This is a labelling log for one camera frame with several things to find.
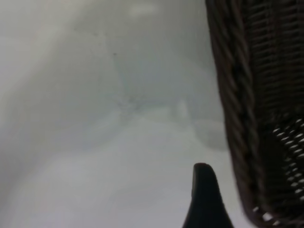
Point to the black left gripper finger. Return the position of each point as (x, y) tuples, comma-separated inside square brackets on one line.
[(204, 204)]

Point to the dark brown woven basket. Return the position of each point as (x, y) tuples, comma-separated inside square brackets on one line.
[(237, 95)]

